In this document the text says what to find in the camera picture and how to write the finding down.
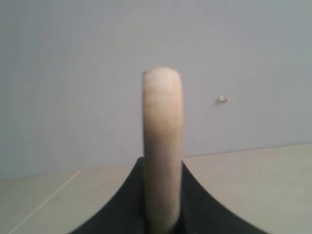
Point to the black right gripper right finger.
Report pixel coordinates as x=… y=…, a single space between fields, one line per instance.
x=200 y=213

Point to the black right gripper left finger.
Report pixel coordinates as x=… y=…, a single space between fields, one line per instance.
x=124 y=213

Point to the white wooden paint brush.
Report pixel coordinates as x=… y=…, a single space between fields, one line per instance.
x=162 y=115

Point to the small white wall fixture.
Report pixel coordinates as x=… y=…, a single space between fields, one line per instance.
x=221 y=100

